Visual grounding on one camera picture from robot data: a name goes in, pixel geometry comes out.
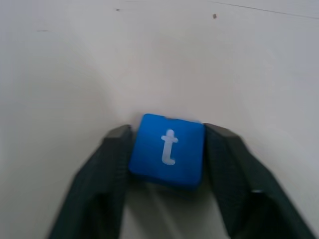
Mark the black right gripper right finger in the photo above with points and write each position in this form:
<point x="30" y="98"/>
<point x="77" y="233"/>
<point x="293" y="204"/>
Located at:
<point x="239" y="189"/>

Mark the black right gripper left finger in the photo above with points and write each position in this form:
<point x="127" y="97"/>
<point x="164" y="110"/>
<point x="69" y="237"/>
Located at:
<point x="99" y="189"/>

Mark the blue letter block t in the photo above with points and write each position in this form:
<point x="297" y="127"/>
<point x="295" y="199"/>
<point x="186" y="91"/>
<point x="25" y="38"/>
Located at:
<point x="149" y="154"/>

